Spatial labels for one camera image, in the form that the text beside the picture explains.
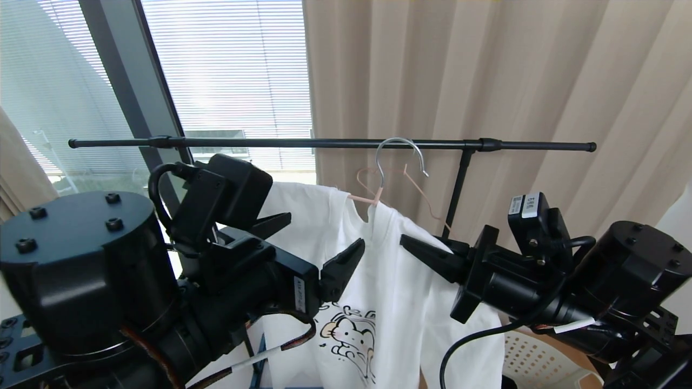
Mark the beige curtain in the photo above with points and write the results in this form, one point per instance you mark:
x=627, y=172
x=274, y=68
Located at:
x=21, y=173
x=486, y=81

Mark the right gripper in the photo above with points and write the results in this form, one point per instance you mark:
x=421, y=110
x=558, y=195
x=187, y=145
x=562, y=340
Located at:
x=519, y=292

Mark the white laundry basket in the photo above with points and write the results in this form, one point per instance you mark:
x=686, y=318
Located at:
x=530, y=356

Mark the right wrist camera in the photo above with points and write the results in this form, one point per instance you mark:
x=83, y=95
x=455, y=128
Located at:
x=540, y=227

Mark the pink clothes hanger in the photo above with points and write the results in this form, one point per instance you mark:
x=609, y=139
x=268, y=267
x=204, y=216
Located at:
x=380, y=194
x=359, y=174

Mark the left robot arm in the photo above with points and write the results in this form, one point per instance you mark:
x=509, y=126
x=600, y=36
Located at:
x=81, y=270

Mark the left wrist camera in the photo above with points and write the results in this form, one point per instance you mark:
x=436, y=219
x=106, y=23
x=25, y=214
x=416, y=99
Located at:
x=227, y=189

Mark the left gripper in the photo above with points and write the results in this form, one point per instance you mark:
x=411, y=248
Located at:
x=254, y=286

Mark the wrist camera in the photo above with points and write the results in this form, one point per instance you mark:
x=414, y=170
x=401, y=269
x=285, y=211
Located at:
x=540, y=227
x=227, y=189

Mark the white printed t-shirt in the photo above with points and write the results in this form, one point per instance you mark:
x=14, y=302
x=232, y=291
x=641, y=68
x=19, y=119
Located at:
x=394, y=302

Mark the window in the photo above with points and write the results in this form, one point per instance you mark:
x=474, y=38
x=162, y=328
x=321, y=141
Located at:
x=232, y=65

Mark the black clothes rack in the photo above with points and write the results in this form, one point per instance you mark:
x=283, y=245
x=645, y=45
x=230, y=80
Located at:
x=297, y=143

